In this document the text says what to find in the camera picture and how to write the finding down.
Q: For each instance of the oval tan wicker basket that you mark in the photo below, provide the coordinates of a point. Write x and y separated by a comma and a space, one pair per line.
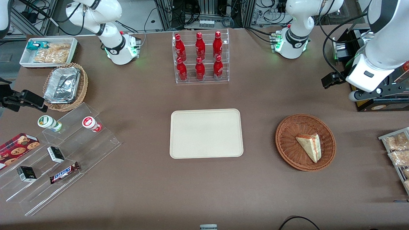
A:
83, 86

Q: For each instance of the teal snack packet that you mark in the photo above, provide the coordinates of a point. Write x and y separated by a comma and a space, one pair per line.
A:
35, 45

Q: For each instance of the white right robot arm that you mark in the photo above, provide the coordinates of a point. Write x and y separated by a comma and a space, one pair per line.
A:
96, 16

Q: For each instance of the stacked aluminium foil containers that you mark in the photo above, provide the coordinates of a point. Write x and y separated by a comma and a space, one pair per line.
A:
62, 84

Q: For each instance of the round brown wicker basket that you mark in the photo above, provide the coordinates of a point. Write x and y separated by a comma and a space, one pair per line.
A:
289, 143

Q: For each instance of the red cola bottle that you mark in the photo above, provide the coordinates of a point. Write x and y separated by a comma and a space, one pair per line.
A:
180, 48
200, 46
181, 71
217, 45
218, 68
200, 70

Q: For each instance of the small black white box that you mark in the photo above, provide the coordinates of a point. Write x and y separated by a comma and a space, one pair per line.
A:
26, 174
56, 154

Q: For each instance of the clear acrylic stepped display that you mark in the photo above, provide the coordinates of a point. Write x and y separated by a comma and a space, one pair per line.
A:
89, 150

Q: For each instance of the beige rectangular tray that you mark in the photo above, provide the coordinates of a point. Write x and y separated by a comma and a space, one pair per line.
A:
206, 134

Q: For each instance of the white connector strip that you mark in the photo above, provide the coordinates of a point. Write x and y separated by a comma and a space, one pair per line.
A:
206, 23

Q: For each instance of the clear bag of crackers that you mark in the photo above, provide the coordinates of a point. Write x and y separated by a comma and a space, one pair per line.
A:
54, 53

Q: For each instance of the clear bag of pastry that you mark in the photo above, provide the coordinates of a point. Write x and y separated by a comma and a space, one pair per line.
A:
399, 158
396, 142
407, 185
406, 173

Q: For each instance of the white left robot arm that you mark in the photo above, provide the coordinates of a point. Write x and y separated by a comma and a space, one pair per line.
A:
297, 19

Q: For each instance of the red lid yogurt cup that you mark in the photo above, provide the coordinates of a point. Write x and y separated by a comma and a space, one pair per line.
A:
89, 123

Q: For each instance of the aluminium equipment rack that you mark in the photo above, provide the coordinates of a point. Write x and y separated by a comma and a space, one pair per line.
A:
207, 6

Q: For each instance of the clear acrylic bottle rack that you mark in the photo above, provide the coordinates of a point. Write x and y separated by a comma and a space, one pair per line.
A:
191, 80

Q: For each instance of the white rectangular snack bin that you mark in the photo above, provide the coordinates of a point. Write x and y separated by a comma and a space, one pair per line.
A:
27, 59

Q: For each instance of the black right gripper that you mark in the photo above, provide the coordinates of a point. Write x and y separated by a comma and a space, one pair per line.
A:
7, 97

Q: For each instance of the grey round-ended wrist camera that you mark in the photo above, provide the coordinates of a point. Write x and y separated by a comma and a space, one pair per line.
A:
356, 96

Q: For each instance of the Snickers chocolate bar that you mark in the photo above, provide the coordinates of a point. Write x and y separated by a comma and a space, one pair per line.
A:
64, 173

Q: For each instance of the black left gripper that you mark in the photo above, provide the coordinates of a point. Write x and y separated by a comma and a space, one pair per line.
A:
339, 77

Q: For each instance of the red chocolate chip cookie box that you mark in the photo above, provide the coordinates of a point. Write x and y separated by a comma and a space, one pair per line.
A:
17, 148

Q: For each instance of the small grey device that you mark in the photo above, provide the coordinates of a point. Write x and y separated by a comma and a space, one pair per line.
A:
208, 227

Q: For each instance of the green lid yogurt cup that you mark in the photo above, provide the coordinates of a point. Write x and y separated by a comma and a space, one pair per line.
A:
47, 122

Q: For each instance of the triangular sandwich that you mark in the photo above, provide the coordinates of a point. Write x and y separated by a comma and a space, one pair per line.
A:
310, 146

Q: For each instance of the black food warmer cabinet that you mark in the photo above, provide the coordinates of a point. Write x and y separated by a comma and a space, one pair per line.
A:
377, 108

